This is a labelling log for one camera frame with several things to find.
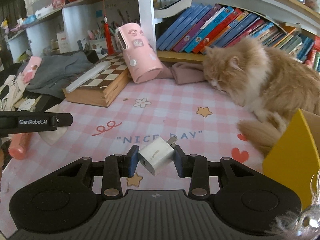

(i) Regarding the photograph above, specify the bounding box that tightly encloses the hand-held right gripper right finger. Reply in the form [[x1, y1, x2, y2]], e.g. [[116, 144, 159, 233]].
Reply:
[[173, 145, 252, 197]]

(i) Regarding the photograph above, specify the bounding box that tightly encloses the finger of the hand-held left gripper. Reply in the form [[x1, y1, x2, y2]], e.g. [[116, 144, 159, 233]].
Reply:
[[50, 113, 74, 131]]

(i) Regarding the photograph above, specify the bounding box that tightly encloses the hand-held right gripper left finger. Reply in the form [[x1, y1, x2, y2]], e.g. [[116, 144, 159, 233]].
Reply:
[[56, 145, 139, 197]]

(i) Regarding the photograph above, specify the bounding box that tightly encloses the cream cube block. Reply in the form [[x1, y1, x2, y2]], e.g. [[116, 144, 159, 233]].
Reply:
[[39, 127, 69, 146]]

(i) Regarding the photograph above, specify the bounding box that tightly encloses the white cube charger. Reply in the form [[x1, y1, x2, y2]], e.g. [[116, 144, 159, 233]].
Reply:
[[137, 137, 178, 176]]

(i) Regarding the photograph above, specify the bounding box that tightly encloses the yellow cardboard box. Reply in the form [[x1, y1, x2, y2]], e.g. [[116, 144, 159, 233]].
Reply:
[[262, 109, 320, 210]]

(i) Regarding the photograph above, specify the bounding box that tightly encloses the coral pink bottle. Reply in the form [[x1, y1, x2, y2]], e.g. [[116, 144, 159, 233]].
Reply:
[[8, 132, 33, 160]]

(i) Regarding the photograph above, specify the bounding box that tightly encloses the white tote bag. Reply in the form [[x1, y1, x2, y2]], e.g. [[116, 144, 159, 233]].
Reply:
[[0, 76, 28, 110]]

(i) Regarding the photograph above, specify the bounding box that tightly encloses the grey cloth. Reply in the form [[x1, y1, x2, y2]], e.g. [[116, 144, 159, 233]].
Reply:
[[25, 52, 95, 100]]

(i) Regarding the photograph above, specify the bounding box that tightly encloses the white pen case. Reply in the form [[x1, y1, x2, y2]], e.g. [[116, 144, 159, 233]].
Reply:
[[65, 62, 110, 93]]

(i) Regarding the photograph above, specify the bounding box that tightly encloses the pink checked tablecloth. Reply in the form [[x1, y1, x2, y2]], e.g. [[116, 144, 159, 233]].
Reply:
[[0, 76, 295, 198]]

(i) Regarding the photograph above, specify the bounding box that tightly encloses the wooden chess board box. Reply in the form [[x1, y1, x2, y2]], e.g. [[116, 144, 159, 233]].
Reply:
[[62, 52, 131, 108]]

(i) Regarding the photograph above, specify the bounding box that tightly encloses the white red label box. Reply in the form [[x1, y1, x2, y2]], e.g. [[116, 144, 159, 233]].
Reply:
[[56, 31, 70, 54]]

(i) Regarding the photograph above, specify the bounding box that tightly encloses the white pen cup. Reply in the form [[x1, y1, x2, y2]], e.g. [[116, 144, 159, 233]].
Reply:
[[86, 22, 108, 53]]

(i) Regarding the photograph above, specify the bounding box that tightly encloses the folded pink cloth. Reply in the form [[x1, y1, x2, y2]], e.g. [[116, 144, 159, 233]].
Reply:
[[162, 62, 208, 85]]

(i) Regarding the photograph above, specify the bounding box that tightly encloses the red tassel ornament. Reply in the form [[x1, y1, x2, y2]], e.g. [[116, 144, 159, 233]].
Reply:
[[101, 15, 114, 55]]

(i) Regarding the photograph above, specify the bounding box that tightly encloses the pink cylinder holder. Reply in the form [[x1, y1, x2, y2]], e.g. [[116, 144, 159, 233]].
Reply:
[[115, 22, 164, 84]]

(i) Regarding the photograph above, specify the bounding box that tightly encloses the orange fluffy cat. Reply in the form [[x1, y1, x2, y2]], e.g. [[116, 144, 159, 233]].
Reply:
[[202, 37, 320, 157]]

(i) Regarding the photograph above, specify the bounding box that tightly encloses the row of colourful books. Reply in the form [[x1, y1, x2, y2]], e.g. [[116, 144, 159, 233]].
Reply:
[[156, 3, 320, 72]]

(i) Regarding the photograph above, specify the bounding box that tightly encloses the silver fuzzy object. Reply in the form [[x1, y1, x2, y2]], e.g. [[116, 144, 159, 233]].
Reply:
[[271, 170, 320, 240]]

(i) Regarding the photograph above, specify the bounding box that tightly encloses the white shelf unit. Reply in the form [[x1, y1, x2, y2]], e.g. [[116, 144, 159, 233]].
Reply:
[[5, 0, 320, 63]]

